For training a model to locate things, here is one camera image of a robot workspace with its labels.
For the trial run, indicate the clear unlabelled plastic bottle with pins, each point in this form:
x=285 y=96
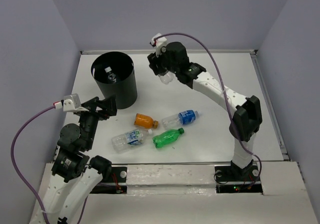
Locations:
x=109 y=76

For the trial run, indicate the clear bottle black label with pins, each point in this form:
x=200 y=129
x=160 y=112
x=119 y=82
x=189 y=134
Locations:
x=166 y=77

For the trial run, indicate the green plastic bottle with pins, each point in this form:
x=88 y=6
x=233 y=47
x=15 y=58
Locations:
x=167 y=137

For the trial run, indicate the orange juice bottle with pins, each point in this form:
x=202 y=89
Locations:
x=145 y=121

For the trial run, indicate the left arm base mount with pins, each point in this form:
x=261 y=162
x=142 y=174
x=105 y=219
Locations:
x=115 y=183

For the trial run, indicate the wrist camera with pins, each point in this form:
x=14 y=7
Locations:
x=158 y=42
x=71 y=103

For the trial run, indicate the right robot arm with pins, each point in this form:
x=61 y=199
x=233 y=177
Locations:
x=171 y=60

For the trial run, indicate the white foam strip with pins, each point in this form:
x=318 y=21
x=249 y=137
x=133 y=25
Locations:
x=175 y=179

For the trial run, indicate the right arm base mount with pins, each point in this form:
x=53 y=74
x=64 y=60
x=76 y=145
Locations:
x=227 y=183

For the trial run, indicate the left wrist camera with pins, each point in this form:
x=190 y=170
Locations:
x=71 y=103

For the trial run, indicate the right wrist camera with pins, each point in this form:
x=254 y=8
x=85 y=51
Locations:
x=158 y=42

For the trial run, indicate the black cylindrical bin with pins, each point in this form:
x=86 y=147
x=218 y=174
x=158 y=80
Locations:
x=125 y=90

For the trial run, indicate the clear bottle blue label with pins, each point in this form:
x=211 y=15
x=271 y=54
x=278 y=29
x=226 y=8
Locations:
x=180 y=119

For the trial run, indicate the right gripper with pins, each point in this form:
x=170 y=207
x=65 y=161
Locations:
x=154 y=60

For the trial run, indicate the clear bottle white-green label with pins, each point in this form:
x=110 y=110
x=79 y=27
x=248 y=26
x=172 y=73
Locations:
x=130 y=140

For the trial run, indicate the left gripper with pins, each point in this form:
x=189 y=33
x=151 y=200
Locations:
x=109 y=104

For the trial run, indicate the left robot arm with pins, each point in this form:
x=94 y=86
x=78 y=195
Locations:
x=74 y=174

